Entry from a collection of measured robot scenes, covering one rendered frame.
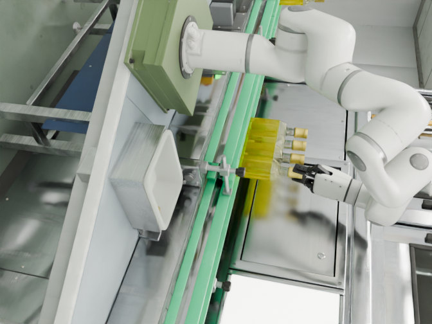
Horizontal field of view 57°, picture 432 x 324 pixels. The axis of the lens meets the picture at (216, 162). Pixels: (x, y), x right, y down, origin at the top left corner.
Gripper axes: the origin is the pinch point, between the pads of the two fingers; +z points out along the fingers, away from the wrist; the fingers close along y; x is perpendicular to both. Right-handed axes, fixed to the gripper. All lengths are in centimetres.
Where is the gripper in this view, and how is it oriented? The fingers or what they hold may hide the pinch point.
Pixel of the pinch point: (299, 173)
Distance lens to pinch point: 127.9
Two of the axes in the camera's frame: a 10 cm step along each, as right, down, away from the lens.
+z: -8.8, -3.2, 3.6
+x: -4.7, 7.1, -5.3
